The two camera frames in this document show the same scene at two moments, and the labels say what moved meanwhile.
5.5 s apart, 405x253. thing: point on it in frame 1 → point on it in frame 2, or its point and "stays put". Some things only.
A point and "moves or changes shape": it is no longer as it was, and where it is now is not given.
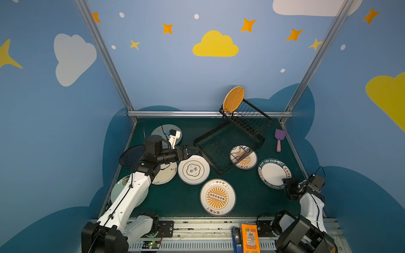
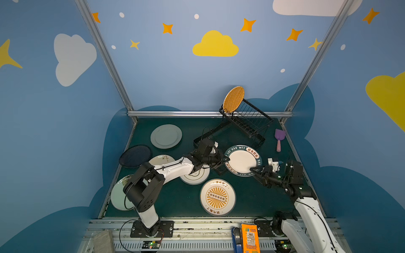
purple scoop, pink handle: (279, 135) stays put
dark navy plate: (130, 156) stays put
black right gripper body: (289, 187) → (265, 175)
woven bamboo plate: (233, 99) stays put
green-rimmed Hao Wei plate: (271, 171) moves or changes shape
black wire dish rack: (238, 134) stays put
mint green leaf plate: (118, 185) stays put
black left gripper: (182, 152) → (217, 158)
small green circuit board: (151, 244) stays put
